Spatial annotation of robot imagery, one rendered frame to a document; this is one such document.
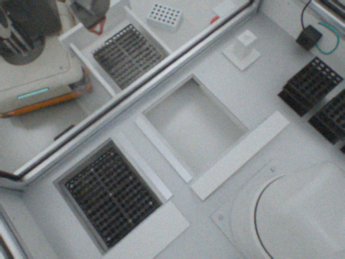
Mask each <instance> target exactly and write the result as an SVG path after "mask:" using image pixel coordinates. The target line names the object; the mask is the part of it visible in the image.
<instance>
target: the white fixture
mask: <svg viewBox="0 0 345 259"><path fill-rule="evenodd" d="M256 39H257V37H256V36H255V35H254V34H252V33H251V32H250V31H249V30H246V31H245V32H244V33H242V34H241V35H240V36H238V37H237V40H236V41H234V42H233V43H232V44H230V45H229V46H228V47H227V48H225V49H224V50H223V51H222V54H223V55H225V56H226V58H227V59H229V60H230V62H231V63H233V64H234V65H235V66H236V67H237V68H238V69H239V70H241V71H243V70H244V69H245V68H246V67H248V66H249V65H250V64H252V63H253V62H254V61H255V60H257V59H258V58H259V57H261V54H260V53H259V52H257V51H256V49H254V48H253V45H254V44H255V41H256Z"/></svg>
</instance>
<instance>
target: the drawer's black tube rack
mask: <svg viewBox="0 0 345 259"><path fill-rule="evenodd" d="M111 152H113V153H111V155H110V153H108V154H107V155H110V156H109V157H108V158H107V159H105V160H104V161H102V162H101V163H100V164H99V165H97V167H95V164H94V166H92V168H94V167H95V168H94V169H92V168H91V172H89V171H90V169H88V170H87V172H89V173H87V174H86V172H85V173H83V175H86V176H83V177H82V178H81V179H80V180H78V181H77V179H75V181H77V182H76V183H75V184H73V185H71V187H70V184H69V185H68V187H70V188H69V189H68V191H69V192H70V190H71V192H70V194H71V195H72V196H73V198H74V200H75V201H76V202H77V203H78V206H79V207H80V208H81V209H82V212H84V210H85V211H86V212H84V214H85V215H86V217H87V218H88V219H89V216H90V219H89V220H90V223H91V224H92V225H93V226H94V228H95V230H96V231H97V232H98V234H99V236H101V238H102V240H103V241H104V243H105V244H106V246H107V247H108V248H110V247H113V246H114V245H115V244H116V243H117V242H118V241H119V240H120V239H122V238H123V237H124V236H125V235H127V234H128V233H129V232H130V231H131V230H132V229H133V228H135V227H136V226H137V225H138V224H140V223H141V222H142V221H143V220H144V219H145V218H146V217H147V216H149V215H150V214H151V213H152V212H154V210H156V209H157V208H158V207H159V206H160V205H159V204H158V203H157V201H156V200H155V199H154V197H153V196H152V195H151V194H150V193H149V191H148V190H147V189H146V188H145V186H144V185H143V184H142V183H141V181H140V180H139V179H138V178H137V176H136V175H135V174H134V173H133V171H132V170H131V169H130V168H129V166H128V165H127V164H126V163H125V161H124V160H123V159H122V158H121V156H120V155H119V154H118V153H117V151H116V152H114V149H113V151H111ZM74 196H75V197H74ZM77 200H78V201H79V202H78V201H77ZM80 205H82V207H81V206H80ZM92 221H93V222H94V223H92ZM96 227H98V229H97V228H96ZM100 232H101V234H102V235H101V234H100ZM103 237H104V238H105V239H103ZM107 243H109V246H108V245H107Z"/></svg>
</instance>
